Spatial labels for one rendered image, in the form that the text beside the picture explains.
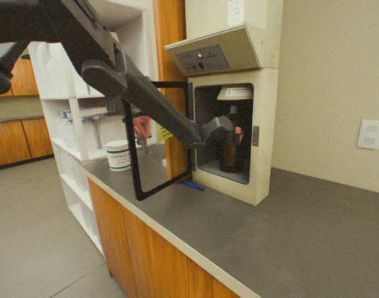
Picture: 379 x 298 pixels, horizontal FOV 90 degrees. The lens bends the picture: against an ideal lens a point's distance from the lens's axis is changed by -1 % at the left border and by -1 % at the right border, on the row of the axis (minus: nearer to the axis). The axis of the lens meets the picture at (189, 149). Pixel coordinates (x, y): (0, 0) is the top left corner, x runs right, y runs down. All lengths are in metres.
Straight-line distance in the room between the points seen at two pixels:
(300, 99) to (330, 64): 0.17
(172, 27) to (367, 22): 0.72
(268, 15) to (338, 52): 0.44
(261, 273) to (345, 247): 0.26
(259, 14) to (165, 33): 0.35
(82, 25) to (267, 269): 0.59
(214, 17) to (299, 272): 0.78
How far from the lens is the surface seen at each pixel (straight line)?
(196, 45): 0.68
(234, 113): 0.78
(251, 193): 0.76
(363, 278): 0.64
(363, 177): 1.09
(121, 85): 0.34
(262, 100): 0.66
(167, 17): 0.89
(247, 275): 0.55
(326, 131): 1.06
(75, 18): 0.30
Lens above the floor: 1.35
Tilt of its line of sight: 17 degrees down
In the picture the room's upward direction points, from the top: 3 degrees counter-clockwise
